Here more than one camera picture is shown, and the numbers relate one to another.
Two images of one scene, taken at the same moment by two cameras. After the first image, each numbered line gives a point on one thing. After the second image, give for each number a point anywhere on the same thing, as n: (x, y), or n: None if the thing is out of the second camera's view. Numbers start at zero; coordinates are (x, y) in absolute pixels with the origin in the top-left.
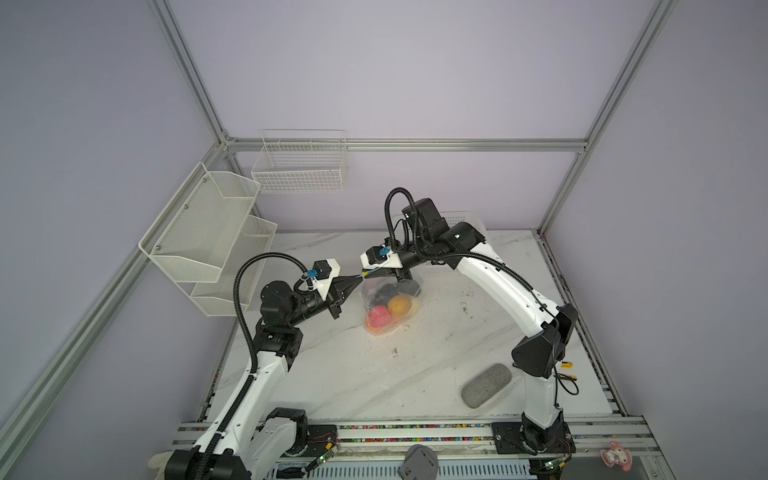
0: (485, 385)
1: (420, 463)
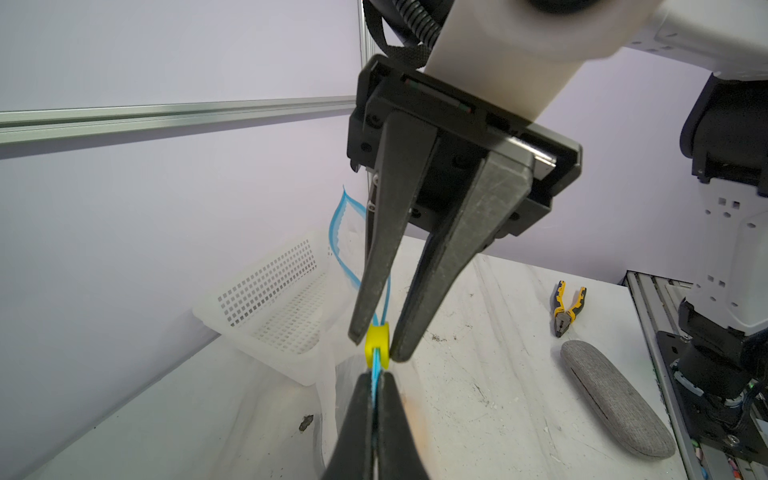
0: (615, 403)
1: None
